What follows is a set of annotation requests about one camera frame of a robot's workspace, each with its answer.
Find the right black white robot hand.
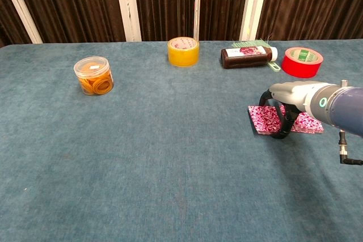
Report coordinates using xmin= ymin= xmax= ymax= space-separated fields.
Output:
xmin=259 ymin=81 xmax=337 ymax=140

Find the red tape roll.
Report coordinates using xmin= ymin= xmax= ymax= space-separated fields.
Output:
xmin=281 ymin=46 xmax=324 ymax=79

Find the brown bottle with floral label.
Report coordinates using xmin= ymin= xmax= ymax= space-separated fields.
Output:
xmin=221 ymin=45 xmax=278 ymax=69

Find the green plastic comb brush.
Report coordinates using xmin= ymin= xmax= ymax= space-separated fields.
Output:
xmin=231 ymin=37 xmax=281 ymax=72

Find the dark brown curtain panel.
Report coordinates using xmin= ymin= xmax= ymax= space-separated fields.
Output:
xmin=256 ymin=0 xmax=363 ymax=41
xmin=132 ymin=0 xmax=196 ymax=41
xmin=10 ymin=0 xmax=127 ymax=44
xmin=200 ymin=0 xmax=252 ymax=41
xmin=0 ymin=0 xmax=32 ymax=49

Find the yellow tape roll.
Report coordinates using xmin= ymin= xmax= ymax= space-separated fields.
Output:
xmin=167 ymin=37 xmax=200 ymax=67

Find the blue felt table cover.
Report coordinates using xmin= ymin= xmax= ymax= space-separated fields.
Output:
xmin=0 ymin=39 xmax=363 ymax=242

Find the clear jar of rubber bands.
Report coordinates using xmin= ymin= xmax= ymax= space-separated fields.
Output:
xmin=73 ymin=56 xmax=114 ymax=96

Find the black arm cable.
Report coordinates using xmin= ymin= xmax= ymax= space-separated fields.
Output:
xmin=337 ymin=130 xmax=363 ymax=166

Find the thin white frame post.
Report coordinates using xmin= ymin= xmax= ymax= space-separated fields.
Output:
xmin=193 ymin=0 xmax=201 ymax=41

